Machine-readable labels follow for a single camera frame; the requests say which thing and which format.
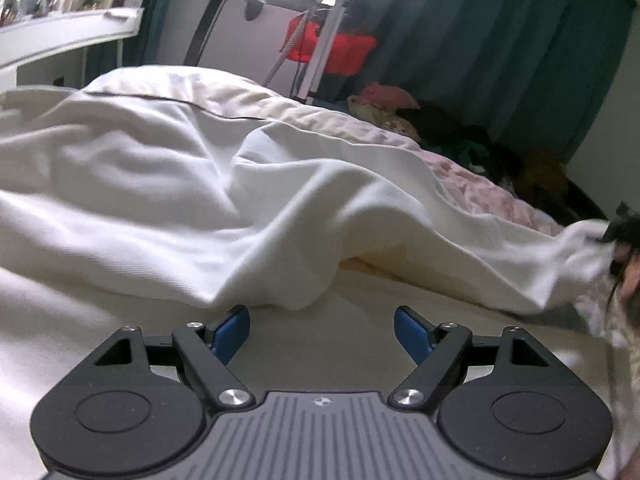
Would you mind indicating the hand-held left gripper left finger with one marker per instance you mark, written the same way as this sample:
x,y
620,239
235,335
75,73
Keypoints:
x,y
231,332

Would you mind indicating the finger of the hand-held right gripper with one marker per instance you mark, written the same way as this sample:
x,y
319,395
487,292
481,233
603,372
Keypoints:
x,y
620,227

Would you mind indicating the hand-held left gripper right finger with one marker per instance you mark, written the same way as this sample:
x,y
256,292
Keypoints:
x,y
412,332

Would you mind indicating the white blanket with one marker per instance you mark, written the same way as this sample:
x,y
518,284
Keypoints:
x,y
200,200

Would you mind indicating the person's right hand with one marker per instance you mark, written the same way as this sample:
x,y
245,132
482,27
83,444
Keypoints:
x,y
632,285

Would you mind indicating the white bed sheet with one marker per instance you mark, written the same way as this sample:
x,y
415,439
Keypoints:
x,y
350,290

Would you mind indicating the pink bed blanket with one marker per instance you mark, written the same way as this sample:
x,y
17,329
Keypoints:
x,y
490,195

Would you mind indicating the green garment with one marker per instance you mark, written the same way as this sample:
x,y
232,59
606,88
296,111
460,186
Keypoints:
x,y
465,152

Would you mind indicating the dark garment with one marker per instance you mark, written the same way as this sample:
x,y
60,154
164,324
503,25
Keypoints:
x,y
435,120

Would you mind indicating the beige floral garment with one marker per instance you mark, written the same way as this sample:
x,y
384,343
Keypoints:
x,y
380,120

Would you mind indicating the pink garment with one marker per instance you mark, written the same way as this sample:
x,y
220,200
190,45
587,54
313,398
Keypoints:
x,y
385,95

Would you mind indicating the teal curtain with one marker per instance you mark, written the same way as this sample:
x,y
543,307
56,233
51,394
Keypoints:
x,y
475,35
165,10

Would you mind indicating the cream pillow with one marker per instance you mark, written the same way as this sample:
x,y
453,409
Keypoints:
x,y
200,85

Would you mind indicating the red bag on stand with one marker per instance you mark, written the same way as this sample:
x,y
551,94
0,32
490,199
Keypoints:
x,y
350,50

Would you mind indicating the white flat panel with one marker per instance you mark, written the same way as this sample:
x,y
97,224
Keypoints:
x,y
265,45

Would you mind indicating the garment steamer stand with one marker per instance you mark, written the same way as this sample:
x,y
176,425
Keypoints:
x,y
325,45

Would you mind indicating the white dressing table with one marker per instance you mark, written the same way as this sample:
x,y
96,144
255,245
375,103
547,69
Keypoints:
x,y
60,35

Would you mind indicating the white tissue box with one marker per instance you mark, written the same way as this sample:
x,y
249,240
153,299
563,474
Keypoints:
x,y
131,1

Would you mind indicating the row of cosmetic bottles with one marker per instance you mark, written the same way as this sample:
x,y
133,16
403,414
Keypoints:
x,y
65,2

